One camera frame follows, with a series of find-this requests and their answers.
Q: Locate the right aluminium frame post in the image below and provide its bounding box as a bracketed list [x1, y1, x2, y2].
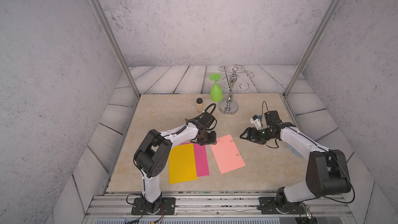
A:
[283, 0, 342, 99]

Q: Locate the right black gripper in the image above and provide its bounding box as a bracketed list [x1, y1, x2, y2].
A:
[239, 127, 274, 144]

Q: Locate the magenta paper sheet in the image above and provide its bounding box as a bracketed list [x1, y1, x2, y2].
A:
[190, 143, 210, 177]

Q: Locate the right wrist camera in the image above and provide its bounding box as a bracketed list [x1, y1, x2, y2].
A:
[250, 115, 263, 130]

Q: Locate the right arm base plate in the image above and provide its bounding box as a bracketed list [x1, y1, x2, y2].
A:
[257, 197, 305, 215]

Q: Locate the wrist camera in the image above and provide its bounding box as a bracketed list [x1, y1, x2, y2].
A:
[250, 115, 263, 130]
[195, 112, 217, 131]

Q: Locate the left aluminium frame post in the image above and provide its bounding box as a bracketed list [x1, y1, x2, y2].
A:
[89, 0, 141, 99]

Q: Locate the green plastic wine glass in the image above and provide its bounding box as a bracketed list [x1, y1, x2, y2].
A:
[209, 73, 223, 102]

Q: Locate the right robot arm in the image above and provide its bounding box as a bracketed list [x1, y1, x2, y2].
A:
[239, 111, 354, 214]

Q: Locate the light blue cup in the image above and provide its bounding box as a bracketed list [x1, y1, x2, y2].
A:
[287, 145, 303, 158]

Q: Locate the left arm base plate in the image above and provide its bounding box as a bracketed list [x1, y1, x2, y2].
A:
[131, 196, 176, 216]

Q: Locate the wooden block with black cap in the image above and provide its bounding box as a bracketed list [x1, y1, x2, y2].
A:
[196, 97, 203, 113]

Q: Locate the salmon pink paper sheet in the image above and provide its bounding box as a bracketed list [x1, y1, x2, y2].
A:
[210, 134, 246, 174]

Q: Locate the yellow paper sheet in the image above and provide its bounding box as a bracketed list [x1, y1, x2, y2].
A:
[169, 144, 198, 184]

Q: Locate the silver metal hanger stand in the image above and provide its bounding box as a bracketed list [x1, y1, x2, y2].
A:
[218, 65, 255, 115]

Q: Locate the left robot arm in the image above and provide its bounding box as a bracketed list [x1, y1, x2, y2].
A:
[133, 122, 217, 206]

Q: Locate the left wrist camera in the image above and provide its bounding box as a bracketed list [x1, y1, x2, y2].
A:
[195, 112, 217, 131]

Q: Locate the aluminium front rail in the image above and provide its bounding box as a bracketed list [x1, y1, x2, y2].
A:
[83, 191, 356, 224]

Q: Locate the aluminium frame post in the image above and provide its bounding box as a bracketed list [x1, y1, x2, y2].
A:
[89, 0, 141, 99]
[283, 0, 342, 99]

